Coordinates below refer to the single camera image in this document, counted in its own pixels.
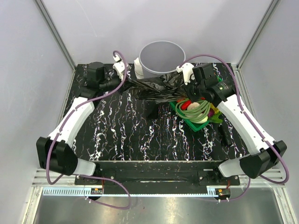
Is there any purple cable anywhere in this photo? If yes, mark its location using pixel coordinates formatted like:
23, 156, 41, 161
46, 50, 131, 209
178, 54, 290, 203

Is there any red toy chili pepper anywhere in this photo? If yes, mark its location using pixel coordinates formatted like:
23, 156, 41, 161
180, 100, 191, 111

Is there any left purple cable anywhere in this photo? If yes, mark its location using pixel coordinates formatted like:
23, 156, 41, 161
46, 50, 131, 209

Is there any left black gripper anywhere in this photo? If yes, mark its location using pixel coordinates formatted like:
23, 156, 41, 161
100, 73, 137, 95

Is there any green plastic vegetable basket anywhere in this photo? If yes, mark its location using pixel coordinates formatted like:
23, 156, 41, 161
169, 74, 225, 133

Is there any aluminium frame rail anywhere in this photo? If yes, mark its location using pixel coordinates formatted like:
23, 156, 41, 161
33, 0, 76, 70

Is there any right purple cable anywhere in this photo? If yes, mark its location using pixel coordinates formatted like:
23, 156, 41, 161
178, 54, 290, 203

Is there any white crumpled paper towel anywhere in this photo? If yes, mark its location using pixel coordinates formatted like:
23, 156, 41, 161
134, 58, 144, 79

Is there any green toy leaf vegetable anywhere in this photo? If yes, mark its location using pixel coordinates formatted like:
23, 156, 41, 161
208, 111, 223, 124

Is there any green toy bean bundle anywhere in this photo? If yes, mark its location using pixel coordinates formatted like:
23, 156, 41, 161
175, 98, 211, 124

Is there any grey plastic trash bin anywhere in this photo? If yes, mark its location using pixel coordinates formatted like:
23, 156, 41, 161
138, 41, 186, 78

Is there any white toy mushroom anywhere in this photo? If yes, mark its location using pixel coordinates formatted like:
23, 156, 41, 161
187, 102, 200, 111

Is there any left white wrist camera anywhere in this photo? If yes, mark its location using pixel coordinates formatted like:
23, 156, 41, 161
113, 61, 127, 81

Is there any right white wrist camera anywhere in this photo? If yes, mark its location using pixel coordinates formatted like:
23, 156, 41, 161
176, 63, 195, 85

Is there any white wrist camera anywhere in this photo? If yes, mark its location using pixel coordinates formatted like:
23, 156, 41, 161
113, 61, 127, 81
176, 63, 195, 85

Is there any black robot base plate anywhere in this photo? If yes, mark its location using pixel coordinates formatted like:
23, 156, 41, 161
74, 161, 240, 196

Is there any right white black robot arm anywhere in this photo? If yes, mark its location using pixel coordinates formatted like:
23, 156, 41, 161
176, 63, 287, 185

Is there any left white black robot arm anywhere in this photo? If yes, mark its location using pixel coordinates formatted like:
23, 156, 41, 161
36, 60, 129, 184

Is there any black plastic trash bag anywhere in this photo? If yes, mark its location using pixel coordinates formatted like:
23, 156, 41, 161
120, 72, 187, 103

